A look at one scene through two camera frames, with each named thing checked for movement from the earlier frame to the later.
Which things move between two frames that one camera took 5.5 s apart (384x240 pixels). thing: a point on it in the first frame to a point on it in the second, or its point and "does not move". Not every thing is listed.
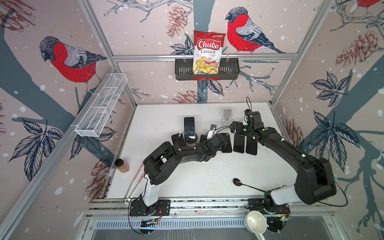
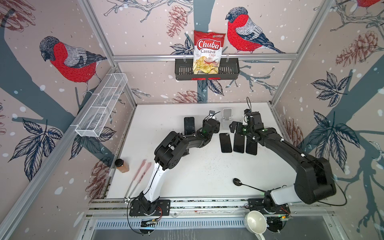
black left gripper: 204,144 to 217,127
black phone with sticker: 227,147 does not move
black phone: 189,128 does not move
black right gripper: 233,124 does not move
